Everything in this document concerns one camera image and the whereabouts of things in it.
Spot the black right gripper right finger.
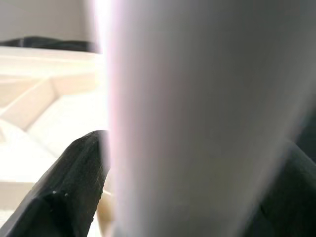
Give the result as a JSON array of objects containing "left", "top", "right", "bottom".
[{"left": 236, "top": 145, "right": 316, "bottom": 237}]

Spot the white plastic table top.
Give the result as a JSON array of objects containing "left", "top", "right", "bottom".
[{"left": 0, "top": 46, "right": 117, "bottom": 237}]

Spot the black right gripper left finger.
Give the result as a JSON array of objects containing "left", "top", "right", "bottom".
[{"left": 0, "top": 129, "right": 111, "bottom": 237}]

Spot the white plastic table leg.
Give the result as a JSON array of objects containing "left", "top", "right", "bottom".
[{"left": 86, "top": 0, "right": 316, "bottom": 237}]

